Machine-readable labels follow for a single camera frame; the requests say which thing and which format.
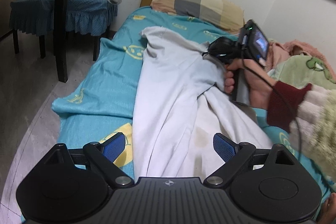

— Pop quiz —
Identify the white garment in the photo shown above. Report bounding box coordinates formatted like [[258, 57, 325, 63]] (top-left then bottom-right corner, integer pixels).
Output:
[[132, 26, 275, 178]]

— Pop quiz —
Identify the teal printed bed sheet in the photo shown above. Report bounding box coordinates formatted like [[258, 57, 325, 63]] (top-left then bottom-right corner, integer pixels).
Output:
[[51, 7, 336, 203]]

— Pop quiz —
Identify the blue covered chair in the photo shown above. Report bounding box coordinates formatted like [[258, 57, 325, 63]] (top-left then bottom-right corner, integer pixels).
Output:
[[64, 0, 133, 60], [10, 0, 57, 58]]

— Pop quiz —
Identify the plaid pillow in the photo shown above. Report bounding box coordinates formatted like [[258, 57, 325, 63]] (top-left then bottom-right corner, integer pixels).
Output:
[[150, 0, 246, 33]]

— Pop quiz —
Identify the person's right hand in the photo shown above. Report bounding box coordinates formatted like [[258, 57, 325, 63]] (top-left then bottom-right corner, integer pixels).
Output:
[[224, 58, 277, 111]]

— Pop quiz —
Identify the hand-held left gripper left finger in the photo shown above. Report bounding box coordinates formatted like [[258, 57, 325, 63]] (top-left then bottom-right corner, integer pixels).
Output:
[[43, 132, 134, 188]]

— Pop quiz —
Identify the pink plush blanket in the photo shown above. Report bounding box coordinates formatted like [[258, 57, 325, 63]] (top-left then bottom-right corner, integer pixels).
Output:
[[265, 40, 328, 72]]

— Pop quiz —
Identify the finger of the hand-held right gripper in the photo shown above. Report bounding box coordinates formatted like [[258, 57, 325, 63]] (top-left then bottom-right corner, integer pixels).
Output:
[[202, 46, 216, 60]]

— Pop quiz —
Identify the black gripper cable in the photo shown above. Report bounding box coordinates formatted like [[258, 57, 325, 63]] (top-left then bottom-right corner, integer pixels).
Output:
[[241, 57, 302, 152]]

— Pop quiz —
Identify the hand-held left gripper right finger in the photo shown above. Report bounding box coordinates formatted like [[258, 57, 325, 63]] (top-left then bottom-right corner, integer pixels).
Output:
[[203, 133, 298, 187]]

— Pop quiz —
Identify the person's bare foot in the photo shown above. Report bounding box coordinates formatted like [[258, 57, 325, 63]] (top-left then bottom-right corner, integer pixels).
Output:
[[315, 192, 336, 224]]

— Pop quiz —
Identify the green plush blanket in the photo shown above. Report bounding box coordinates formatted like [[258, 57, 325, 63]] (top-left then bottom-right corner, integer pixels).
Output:
[[268, 55, 336, 84]]

